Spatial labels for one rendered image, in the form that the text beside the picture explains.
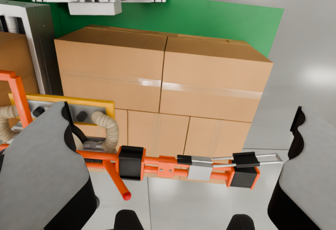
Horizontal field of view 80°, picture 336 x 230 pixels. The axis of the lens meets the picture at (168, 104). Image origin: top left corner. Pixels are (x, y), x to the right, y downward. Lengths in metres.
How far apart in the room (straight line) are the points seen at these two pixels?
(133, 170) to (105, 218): 2.70
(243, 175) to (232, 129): 0.74
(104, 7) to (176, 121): 0.86
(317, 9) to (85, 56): 1.61
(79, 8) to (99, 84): 0.65
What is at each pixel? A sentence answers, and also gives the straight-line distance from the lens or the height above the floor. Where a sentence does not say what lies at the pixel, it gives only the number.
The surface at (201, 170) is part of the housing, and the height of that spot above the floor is 1.19.
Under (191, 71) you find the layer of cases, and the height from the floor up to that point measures 0.54.
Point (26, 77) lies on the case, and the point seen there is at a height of 0.66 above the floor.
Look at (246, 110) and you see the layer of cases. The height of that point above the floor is 0.54.
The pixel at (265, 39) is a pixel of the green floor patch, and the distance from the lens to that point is 1.80.
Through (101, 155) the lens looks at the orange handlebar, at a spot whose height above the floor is 1.19.
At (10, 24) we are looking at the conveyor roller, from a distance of 1.39.
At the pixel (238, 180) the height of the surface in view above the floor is 1.20.
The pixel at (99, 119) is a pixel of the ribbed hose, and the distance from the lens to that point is 0.67.
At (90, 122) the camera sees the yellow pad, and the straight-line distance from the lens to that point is 0.74.
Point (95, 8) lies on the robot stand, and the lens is 0.68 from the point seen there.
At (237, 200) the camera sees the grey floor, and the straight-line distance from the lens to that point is 2.91.
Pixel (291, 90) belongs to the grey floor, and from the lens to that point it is 2.06.
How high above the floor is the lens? 1.63
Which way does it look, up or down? 61 degrees down
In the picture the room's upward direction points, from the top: 175 degrees counter-clockwise
